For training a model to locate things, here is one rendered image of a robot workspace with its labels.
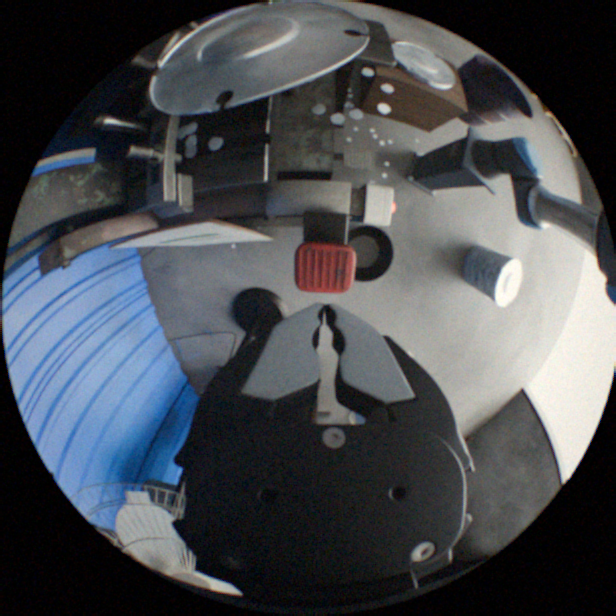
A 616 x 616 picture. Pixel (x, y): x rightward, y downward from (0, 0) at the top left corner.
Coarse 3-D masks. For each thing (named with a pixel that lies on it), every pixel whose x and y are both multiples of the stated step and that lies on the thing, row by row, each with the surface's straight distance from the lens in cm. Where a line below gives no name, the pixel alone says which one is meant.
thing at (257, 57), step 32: (192, 32) 45; (224, 32) 37; (256, 32) 32; (288, 32) 30; (320, 32) 31; (160, 64) 41; (192, 64) 34; (224, 64) 29; (256, 64) 27; (288, 64) 25; (320, 64) 25; (160, 96) 34; (192, 96) 28; (256, 96) 22
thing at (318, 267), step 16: (304, 256) 20; (320, 256) 20; (336, 256) 20; (352, 256) 20; (304, 272) 20; (320, 272) 20; (336, 272) 20; (352, 272) 21; (304, 288) 21; (320, 288) 21; (336, 288) 21
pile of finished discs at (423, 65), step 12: (396, 48) 104; (408, 48) 109; (420, 48) 115; (396, 60) 96; (408, 60) 99; (420, 60) 103; (432, 60) 110; (408, 72) 94; (420, 72) 96; (432, 72) 101; (444, 72) 108; (432, 84) 96; (444, 84) 99
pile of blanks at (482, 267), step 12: (480, 252) 132; (492, 252) 129; (468, 264) 132; (480, 264) 125; (492, 264) 122; (504, 264) 118; (468, 276) 132; (480, 276) 124; (492, 276) 118; (480, 288) 128; (492, 288) 118; (492, 300) 129
